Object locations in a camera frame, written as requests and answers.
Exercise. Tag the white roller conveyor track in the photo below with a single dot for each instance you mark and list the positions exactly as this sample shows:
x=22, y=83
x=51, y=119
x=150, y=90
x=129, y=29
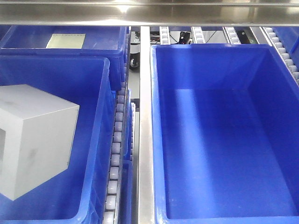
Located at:
x=112, y=203

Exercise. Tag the blue target bin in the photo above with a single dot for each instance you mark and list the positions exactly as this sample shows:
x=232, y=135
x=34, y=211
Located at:
x=77, y=195

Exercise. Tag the large empty blue bin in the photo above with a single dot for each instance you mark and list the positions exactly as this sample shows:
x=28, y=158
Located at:
x=225, y=135

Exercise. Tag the gray square base block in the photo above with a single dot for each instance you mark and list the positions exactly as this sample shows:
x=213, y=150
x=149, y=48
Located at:
x=36, y=135

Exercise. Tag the blue bin with label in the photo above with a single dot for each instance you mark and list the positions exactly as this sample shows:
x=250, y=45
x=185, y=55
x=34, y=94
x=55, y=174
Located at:
x=110, y=42

